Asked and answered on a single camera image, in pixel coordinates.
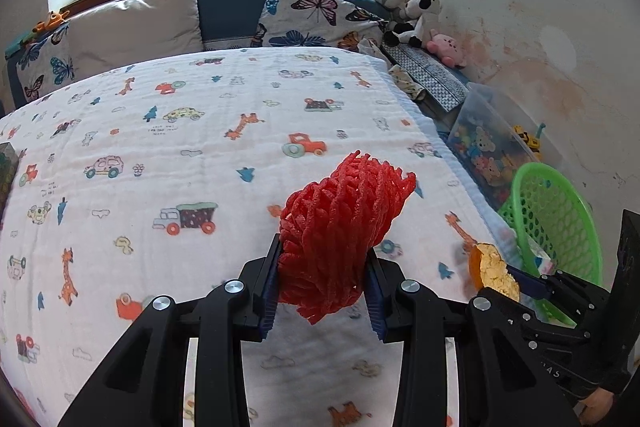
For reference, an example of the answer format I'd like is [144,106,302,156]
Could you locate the small printed cloth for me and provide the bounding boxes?
[387,64,426,101]

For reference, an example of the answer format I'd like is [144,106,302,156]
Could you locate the yellow toy vehicle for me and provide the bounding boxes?
[512,124,544,158]

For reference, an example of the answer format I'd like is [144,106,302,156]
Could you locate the dark box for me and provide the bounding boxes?
[0,142,20,208]

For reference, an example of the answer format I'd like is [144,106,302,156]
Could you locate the person's right hand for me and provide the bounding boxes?
[581,389,621,427]

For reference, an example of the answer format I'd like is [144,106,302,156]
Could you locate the butterfly print pillow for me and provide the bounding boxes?
[15,24,76,105]
[255,0,388,52]

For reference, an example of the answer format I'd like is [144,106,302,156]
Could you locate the orange toy animal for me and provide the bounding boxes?
[32,9,71,35]

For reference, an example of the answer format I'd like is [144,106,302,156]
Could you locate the blue sofa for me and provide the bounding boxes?
[0,0,391,108]

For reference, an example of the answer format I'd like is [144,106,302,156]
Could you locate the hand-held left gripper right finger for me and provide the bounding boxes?
[364,252,583,427]

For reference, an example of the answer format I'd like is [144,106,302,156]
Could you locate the pink round plush toy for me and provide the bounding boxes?
[425,32,468,68]

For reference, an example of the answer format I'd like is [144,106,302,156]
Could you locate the white pillow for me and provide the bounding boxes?
[65,0,203,80]

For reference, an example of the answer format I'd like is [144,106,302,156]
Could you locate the red foam fruit net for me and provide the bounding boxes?
[276,150,417,326]

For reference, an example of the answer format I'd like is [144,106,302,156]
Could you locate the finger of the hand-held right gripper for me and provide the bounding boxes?
[505,264,608,314]
[520,299,592,344]

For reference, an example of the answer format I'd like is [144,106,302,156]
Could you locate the green plastic basket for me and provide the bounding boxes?
[497,163,603,328]

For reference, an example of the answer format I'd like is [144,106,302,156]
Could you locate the yellow snack piece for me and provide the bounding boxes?
[467,243,522,300]

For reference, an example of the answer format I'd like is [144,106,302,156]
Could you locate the black white cow plush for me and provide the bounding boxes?
[382,0,443,49]

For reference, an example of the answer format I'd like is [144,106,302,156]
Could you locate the clear plastic storage box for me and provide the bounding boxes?
[447,82,546,210]

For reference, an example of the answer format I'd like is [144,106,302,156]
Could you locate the grey patterned mat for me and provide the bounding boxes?
[382,42,471,112]

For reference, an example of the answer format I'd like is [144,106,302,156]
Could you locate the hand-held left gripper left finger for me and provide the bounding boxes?
[57,234,283,427]

